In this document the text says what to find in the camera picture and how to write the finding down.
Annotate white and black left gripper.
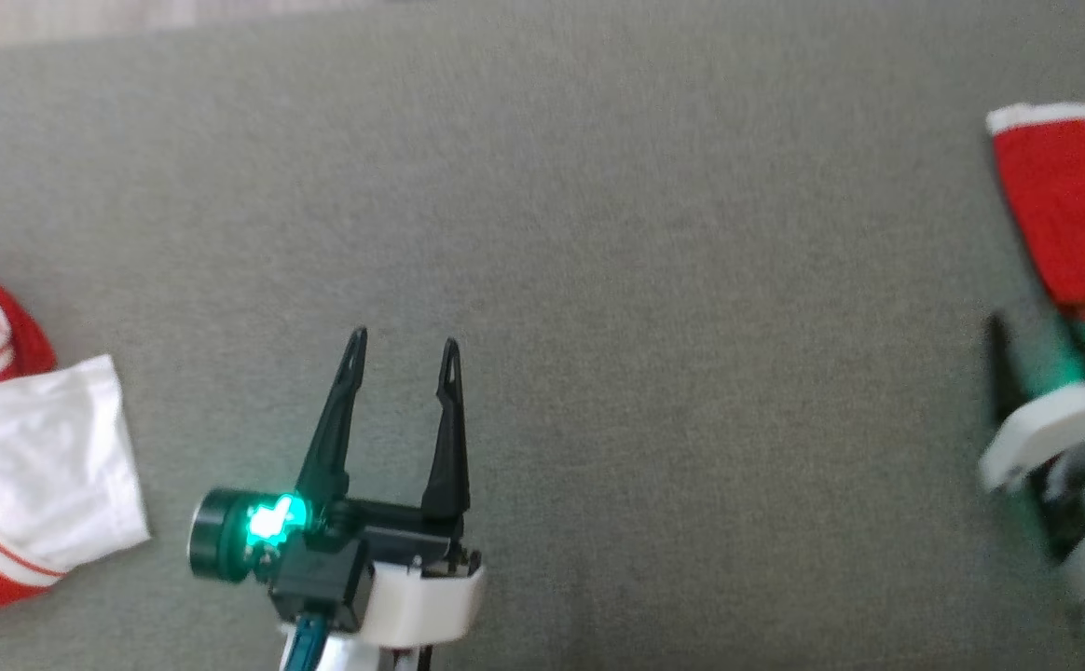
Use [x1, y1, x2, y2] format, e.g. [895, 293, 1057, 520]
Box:
[188, 326, 487, 650]

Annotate large grey sofa seat cushion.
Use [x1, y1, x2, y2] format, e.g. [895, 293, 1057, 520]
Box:
[0, 0, 1085, 671]

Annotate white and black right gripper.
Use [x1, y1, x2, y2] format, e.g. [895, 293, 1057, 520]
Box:
[977, 312, 1085, 560]

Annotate red jersey with white sleeves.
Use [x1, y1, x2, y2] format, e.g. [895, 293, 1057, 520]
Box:
[0, 259, 152, 618]

